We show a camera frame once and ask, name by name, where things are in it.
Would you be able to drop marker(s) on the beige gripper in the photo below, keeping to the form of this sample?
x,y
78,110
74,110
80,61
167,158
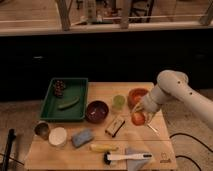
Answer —
x,y
139,107

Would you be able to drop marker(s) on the orange apple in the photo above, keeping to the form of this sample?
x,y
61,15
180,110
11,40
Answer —
x,y
138,119

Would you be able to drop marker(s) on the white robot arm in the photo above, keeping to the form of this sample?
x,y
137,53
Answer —
x,y
174,84

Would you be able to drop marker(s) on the green translucent cup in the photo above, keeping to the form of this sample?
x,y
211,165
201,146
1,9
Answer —
x,y
118,102

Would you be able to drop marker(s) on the metal cup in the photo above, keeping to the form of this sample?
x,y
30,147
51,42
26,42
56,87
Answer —
x,y
42,130

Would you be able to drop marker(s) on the orange bowl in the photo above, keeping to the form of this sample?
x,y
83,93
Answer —
x,y
135,95

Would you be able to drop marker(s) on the silver fork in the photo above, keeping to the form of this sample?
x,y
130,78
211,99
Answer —
x,y
153,129

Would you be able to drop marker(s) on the small brown box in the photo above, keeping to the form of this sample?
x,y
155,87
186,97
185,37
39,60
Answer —
x,y
115,126

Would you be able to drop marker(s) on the dark brown bowl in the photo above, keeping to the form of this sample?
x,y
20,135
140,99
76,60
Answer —
x,y
96,112

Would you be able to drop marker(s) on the grey cloth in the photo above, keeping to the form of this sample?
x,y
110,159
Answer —
x,y
134,165

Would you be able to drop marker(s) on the white dish brush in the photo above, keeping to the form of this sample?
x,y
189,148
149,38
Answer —
x,y
108,157

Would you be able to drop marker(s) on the yellow banana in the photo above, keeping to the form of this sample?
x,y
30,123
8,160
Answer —
x,y
102,148

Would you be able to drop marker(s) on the green cucumber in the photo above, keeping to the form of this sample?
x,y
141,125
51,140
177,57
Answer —
x,y
68,104

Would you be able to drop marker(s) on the blue sponge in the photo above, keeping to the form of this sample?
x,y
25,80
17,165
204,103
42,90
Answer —
x,y
82,138

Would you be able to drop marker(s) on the green plastic tray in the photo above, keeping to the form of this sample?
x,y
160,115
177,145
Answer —
x,y
74,87

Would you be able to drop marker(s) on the dark grape bunch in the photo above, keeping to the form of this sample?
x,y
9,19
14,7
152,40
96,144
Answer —
x,y
59,87

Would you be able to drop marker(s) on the black tripod stand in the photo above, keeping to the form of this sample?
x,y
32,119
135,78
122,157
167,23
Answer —
x,y
6,154

